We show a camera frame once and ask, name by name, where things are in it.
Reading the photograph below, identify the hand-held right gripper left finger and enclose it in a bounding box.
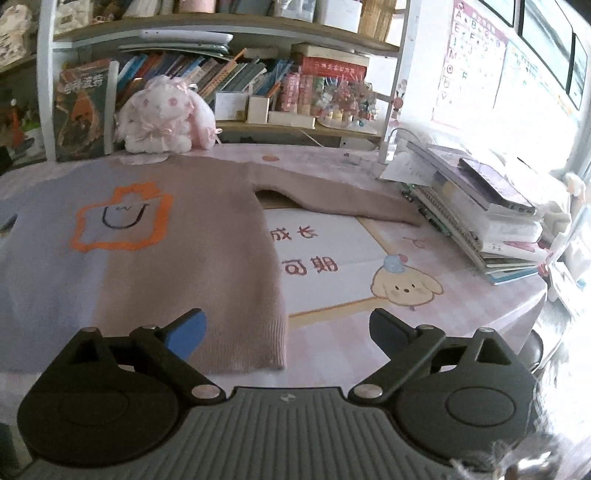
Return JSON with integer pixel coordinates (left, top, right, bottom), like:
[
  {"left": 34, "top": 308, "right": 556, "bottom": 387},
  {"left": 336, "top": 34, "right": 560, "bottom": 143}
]
[{"left": 62, "top": 308, "right": 227, "bottom": 408}]

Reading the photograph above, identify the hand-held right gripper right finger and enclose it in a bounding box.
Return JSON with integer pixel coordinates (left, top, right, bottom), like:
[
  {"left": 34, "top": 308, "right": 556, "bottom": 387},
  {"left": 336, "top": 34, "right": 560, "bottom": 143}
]
[{"left": 348, "top": 308, "right": 522, "bottom": 407}]

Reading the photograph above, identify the lavender and tan knit sweater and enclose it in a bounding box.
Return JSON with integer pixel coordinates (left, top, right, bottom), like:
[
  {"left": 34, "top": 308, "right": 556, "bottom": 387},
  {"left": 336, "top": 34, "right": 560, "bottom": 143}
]
[{"left": 0, "top": 154, "right": 423, "bottom": 374}]

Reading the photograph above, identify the pink checkered cartoon desk mat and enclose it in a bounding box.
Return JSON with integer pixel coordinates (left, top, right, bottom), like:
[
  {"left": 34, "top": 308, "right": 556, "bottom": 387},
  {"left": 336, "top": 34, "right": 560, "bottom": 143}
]
[{"left": 0, "top": 143, "right": 550, "bottom": 430}]

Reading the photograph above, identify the stack of books and notebooks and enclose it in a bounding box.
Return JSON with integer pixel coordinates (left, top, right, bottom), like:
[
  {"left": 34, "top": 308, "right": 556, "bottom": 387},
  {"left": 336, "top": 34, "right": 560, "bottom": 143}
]
[{"left": 379, "top": 138, "right": 551, "bottom": 285}]

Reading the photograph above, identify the purple cased tablet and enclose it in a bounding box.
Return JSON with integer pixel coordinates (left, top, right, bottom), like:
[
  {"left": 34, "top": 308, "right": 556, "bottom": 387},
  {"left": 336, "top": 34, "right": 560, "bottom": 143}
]
[{"left": 458, "top": 158, "right": 539, "bottom": 216}]

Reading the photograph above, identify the white and pink plush bunny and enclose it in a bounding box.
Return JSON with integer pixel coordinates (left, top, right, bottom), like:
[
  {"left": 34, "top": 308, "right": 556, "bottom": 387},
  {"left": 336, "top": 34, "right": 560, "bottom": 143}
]
[{"left": 115, "top": 76, "right": 222, "bottom": 154}]

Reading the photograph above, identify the white note card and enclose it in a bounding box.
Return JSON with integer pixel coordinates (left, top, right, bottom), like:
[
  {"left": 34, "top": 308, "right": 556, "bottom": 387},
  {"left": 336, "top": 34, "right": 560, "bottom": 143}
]
[{"left": 215, "top": 91, "right": 250, "bottom": 121}]

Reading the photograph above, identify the low white box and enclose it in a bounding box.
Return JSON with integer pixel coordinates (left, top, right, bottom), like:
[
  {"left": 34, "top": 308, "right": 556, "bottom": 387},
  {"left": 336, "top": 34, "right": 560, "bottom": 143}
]
[{"left": 268, "top": 111, "right": 317, "bottom": 129}]

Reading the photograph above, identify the white pen holder box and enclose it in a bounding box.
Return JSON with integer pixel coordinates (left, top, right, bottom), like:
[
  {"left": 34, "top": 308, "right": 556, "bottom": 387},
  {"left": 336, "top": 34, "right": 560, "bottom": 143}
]
[{"left": 247, "top": 95, "right": 271, "bottom": 123}]

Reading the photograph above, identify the row of small colourful figurines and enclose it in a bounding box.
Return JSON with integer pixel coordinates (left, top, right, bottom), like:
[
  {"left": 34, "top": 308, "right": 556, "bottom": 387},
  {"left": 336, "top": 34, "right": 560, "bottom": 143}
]
[{"left": 281, "top": 74, "right": 380, "bottom": 128}]

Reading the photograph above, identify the small beige plush toy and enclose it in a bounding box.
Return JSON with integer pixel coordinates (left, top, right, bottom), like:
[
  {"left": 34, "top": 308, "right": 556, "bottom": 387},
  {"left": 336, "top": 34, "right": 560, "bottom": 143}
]
[{"left": 563, "top": 172, "right": 587, "bottom": 204}]

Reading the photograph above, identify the large dark illustrated book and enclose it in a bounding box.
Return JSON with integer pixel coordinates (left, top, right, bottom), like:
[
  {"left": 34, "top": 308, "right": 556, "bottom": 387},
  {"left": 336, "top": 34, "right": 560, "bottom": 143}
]
[{"left": 53, "top": 59, "right": 116, "bottom": 162}]

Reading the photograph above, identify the row of colourful books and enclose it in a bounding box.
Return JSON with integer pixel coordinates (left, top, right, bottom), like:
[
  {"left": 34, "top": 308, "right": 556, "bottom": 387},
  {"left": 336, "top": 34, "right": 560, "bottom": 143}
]
[{"left": 111, "top": 48, "right": 282, "bottom": 109}]

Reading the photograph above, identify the red box on shelf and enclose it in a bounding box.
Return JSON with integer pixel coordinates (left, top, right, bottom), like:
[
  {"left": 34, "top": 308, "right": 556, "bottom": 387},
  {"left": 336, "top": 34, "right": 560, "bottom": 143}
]
[{"left": 300, "top": 56, "right": 370, "bottom": 85}]

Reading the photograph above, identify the orange toy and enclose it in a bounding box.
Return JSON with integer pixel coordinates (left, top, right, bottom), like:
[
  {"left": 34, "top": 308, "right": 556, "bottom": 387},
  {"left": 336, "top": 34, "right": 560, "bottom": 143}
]
[{"left": 7, "top": 99, "right": 26, "bottom": 148}]

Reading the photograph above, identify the white tablet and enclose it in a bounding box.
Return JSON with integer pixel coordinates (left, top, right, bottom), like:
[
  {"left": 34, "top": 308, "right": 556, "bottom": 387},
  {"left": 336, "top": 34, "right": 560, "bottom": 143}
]
[{"left": 117, "top": 30, "right": 234, "bottom": 58}]

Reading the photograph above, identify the brown woven bamboo stack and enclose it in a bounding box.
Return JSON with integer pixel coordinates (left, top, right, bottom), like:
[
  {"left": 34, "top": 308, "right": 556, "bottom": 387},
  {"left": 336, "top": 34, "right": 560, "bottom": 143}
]
[{"left": 360, "top": 0, "right": 399, "bottom": 42}]

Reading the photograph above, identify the white storage box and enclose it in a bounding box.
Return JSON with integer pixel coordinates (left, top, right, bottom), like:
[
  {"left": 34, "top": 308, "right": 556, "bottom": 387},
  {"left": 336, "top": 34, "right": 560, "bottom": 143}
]
[{"left": 318, "top": 0, "right": 362, "bottom": 33}]

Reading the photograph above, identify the window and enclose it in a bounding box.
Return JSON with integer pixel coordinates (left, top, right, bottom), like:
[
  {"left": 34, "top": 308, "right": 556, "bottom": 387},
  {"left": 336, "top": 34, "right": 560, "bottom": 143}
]
[{"left": 480, "top": 0, "right": 591, "bottom": 112}]

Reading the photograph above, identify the white charger with cable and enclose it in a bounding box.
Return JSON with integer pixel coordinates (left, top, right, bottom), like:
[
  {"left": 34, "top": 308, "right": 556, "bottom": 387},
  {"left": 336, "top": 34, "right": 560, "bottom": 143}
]
[{"left": 379, "top": 128, "right": 416, "bottom": 165}]

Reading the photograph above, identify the white frame wooden shelf unit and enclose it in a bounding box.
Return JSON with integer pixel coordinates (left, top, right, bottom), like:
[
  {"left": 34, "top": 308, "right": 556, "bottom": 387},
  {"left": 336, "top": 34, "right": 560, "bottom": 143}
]
[{"left": 37, "top": 0, "right": 422, "bottom": 163}]

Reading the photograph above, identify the alphabet wall poster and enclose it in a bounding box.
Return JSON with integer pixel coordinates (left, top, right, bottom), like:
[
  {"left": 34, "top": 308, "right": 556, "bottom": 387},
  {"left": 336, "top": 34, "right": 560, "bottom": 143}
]
[{"left": 431, "top": 0, "right": 509, "bottom": 134}]

